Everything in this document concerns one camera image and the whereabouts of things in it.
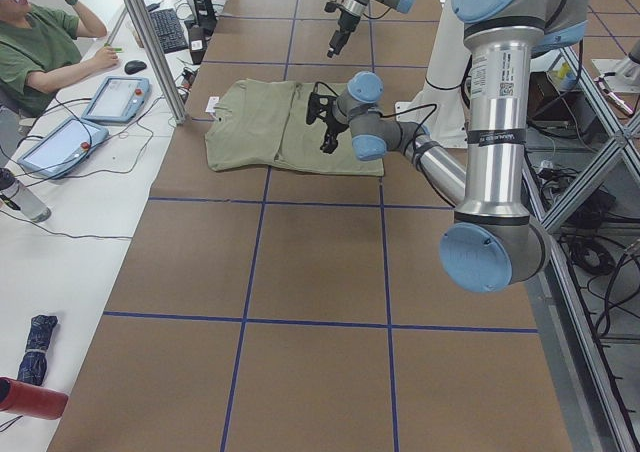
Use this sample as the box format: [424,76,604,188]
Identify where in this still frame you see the green plastic object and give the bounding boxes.
[104,45,124,54]

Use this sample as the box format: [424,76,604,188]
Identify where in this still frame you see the white paper hang tag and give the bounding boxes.
[205,96,220,118]

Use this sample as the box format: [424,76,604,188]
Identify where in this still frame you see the olive green long-sleeve shirt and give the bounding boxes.
[205,79,384,177]

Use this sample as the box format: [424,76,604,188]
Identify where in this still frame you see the black keyboard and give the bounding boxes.
[149,9,189,54]

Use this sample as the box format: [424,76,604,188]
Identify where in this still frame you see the person in green shirt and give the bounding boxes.
[1,0,119,117]

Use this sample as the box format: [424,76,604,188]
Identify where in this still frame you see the far blue teach pendant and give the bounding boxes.
[82,76,151,124]

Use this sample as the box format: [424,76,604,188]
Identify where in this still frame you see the clear water bottle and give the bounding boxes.
[1,167,51,223]

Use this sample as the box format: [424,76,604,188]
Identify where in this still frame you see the brown cardboard box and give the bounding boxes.
[527,72,569,122]

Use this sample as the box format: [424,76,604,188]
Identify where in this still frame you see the aluminium frame post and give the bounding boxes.
[124,0,186,125]

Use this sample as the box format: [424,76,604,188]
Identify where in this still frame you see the folded dark blue umbrella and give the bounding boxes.
[17,315,58,386]

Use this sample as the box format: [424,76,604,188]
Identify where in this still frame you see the near blue teach pendant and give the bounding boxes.
[17,118,109,179]

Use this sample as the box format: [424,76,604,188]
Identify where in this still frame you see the red cylindrical bottle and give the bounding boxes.
[1,377,68,420]

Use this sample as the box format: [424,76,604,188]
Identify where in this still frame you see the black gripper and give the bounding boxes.
[320,117,347,154]
[327,12,358,58]

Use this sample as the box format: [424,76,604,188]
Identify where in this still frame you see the blue teach pendant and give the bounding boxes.
[17,118,109,179]
[82,76,151,124]

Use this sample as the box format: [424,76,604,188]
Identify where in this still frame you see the black computer mouse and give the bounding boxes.
[124,60,147,75]

